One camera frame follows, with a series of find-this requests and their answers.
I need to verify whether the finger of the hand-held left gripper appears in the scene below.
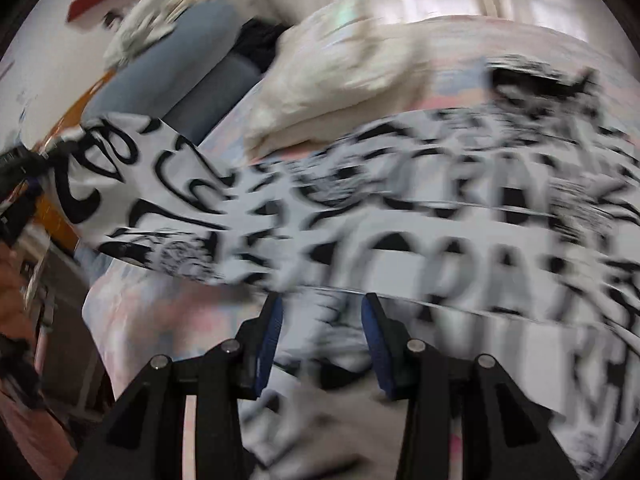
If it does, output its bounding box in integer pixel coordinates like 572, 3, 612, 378
37, 127, 87, 162

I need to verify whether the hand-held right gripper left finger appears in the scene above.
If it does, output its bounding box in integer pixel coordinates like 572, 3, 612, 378
65, 292, 285, 480

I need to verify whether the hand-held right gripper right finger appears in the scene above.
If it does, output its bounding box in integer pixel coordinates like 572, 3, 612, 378
361, 292, 581, 480

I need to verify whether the black and white printed garment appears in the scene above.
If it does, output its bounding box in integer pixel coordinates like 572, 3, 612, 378
42, 67, 640, 480

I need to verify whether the person's left forearm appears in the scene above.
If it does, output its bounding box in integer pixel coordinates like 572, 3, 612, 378
0, 242, 41, 341

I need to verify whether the pastel floral bed sheet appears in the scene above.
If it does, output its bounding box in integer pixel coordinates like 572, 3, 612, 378
82, 15, 640, 480

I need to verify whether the grey-blue bolster pillow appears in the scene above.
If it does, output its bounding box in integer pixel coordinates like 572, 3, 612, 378
82, 0, 261, 146

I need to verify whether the white patterned cloth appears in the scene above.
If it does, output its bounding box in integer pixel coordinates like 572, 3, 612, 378
102, 0, 216, 68

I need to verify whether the black cloth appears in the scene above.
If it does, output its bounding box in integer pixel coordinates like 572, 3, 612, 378
230, 17, 296, 73

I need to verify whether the cream pillow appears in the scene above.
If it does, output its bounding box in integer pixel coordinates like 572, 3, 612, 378
240, 0, 496, 161

